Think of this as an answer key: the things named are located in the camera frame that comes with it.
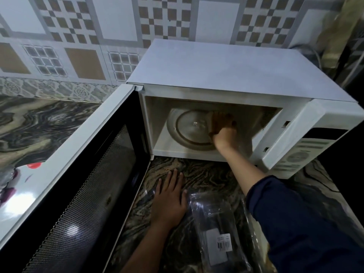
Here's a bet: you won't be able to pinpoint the glass microwave turntable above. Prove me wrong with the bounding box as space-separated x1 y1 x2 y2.
166 108 222 152

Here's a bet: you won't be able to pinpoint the beige power strip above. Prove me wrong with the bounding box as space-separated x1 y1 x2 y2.
317 0 364 69

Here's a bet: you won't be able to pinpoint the dark blue shirt sleeve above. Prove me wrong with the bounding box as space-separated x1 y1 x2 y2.
246 175 364 273

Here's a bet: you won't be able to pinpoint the clear plastic container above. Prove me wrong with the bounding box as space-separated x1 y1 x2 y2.
240 196 277 273
187 190 254 273

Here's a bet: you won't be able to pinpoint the white polka dot plate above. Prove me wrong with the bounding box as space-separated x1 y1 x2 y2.
0 160 43 209

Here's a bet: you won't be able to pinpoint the metal tongs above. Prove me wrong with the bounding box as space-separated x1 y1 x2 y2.
0 166 20 188

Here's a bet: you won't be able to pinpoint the person's right forearm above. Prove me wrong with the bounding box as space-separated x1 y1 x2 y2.
218 144 268 196

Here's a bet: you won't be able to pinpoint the person's left hand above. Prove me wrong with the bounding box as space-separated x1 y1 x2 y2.
151 168 189 228

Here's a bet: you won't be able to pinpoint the person's left forearm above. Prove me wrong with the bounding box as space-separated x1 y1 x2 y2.
121 221 180 273

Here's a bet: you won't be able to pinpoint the white microwave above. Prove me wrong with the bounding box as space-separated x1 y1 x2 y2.
0 39 364 273

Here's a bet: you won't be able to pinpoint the person's right hand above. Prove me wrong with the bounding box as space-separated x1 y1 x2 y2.
209 110 240 152

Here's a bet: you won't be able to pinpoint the sliced brown bread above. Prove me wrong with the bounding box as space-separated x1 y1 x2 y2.
211 110 237 134

